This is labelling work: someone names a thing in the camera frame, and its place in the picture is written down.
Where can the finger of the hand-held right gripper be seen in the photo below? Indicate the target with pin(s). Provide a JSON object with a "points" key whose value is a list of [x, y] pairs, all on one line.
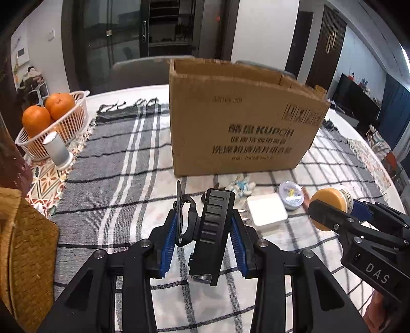
{"points": [[362, 209], [326, 216]]}

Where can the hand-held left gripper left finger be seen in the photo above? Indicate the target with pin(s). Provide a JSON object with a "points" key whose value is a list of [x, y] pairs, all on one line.
{"points": [[169, 238]]}

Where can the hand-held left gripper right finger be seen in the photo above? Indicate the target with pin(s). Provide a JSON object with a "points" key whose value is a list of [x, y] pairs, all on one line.
{"points": [[238, 241]]}

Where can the yellow round jar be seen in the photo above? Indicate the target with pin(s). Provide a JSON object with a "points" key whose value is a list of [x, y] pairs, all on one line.
{"points": [[330, 198]]}

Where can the black ribbed clamp mount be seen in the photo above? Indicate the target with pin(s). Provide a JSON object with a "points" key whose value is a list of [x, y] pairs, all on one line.
{"points": [[211, 233]]}

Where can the brown cardboard box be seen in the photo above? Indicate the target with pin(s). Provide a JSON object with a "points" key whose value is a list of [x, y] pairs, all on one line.
{"points": [[243, 128]]}

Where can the person's right hand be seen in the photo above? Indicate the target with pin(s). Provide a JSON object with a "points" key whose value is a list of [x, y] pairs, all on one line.
{"points": [[382, 312]]}

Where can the round tin with clear lid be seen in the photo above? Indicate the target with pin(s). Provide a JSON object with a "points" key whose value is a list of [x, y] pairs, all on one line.
{"points": [[290, 195]]}

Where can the white power adapter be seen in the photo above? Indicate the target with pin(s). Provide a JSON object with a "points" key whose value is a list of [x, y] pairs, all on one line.
{"points": [[266, 209]]}

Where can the small white blue toy figure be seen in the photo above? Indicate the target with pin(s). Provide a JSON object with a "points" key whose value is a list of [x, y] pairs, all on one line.
{"points": [[241, 187]]}

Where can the grey plaid fringed cloth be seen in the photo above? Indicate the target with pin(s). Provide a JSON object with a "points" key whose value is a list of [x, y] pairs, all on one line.
{"points": [[128, 166]]}

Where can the blue curtain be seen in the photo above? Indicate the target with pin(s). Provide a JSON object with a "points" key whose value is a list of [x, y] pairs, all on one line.
{"points": [[395, 112]]}

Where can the dark low cabinet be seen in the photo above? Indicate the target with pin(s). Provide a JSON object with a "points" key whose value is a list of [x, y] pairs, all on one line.
{"points": [[355, 99]]}

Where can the colourful tile-patterned tablecloth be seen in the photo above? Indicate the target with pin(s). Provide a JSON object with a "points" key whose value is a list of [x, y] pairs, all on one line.
{"points": [[51, 182]]}

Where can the woven straw mat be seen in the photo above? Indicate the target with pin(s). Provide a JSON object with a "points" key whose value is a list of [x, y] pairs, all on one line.
{"points": [[28, 249]]}

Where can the white plastic basket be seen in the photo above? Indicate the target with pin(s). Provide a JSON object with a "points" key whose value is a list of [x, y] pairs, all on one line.
{"points": [[72, 121]]}

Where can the grey chair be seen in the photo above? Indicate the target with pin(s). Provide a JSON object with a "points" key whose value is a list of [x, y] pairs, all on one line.
{"points": [[141, 72]]}

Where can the dark wooden door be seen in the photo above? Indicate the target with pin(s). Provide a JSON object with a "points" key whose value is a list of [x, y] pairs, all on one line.
{"points": [[330, 41]]}

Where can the orange fruit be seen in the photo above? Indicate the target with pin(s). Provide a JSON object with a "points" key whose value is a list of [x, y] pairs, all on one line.
{"points": [[36, 120], [61, 105]]}

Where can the dark brown object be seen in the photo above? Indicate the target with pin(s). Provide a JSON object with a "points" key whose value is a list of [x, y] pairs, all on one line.
{"points": [[14, 160]]}

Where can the pile of clothes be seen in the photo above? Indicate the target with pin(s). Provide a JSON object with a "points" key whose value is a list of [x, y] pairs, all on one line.
{"points": [[30, 83]]}

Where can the glass sliding door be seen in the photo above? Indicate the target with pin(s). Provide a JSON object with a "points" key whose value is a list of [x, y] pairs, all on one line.
{"points": [[121, 35]]}

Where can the white wall intercom panel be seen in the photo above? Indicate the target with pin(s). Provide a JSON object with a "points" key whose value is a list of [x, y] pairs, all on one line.
{"points": [[23, 56]]}

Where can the white wall switch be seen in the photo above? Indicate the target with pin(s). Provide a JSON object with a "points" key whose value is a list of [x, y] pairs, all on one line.
{"points": [[51, 34]]}

